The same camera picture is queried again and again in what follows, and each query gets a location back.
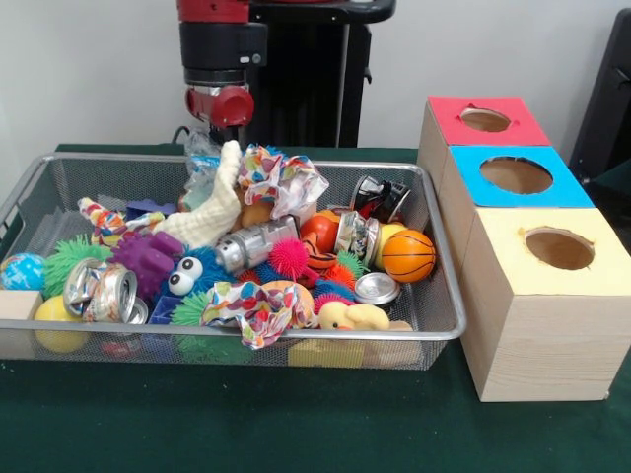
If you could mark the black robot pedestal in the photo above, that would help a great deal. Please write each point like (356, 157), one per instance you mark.
(315, 74)

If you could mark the cream waffle cloth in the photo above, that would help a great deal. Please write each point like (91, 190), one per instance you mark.
(207, 217)

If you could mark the yellow ball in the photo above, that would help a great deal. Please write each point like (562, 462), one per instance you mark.
(49, 313)

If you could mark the silver toy robot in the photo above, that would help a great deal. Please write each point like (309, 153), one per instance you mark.
(256, 241)

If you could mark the purple knobby rubber ball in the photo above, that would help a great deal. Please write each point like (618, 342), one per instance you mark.
(143, 256)

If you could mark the black upright panel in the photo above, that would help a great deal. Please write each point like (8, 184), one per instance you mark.
(609, 98)

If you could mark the clear plastic bottle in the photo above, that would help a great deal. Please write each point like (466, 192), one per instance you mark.
(199, 157)

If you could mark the blue globe ball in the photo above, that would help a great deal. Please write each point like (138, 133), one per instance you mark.
(21, 271)

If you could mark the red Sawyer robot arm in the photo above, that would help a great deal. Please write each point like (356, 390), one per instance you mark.
(217, 44)

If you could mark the wooden box with three holes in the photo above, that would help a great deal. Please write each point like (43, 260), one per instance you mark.
(552, 345)

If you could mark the crushed silver drink can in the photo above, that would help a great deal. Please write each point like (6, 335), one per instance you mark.
(101, 295)

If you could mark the orange toy basketball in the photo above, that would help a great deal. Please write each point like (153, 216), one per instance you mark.
(409, 256)

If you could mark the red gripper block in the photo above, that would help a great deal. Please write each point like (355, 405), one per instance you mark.
(222, 106)

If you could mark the dark green side tablecloth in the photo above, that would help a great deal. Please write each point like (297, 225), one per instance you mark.
(616, 197)

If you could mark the green spiky rubber ball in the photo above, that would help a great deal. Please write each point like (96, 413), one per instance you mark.
(64, 261)

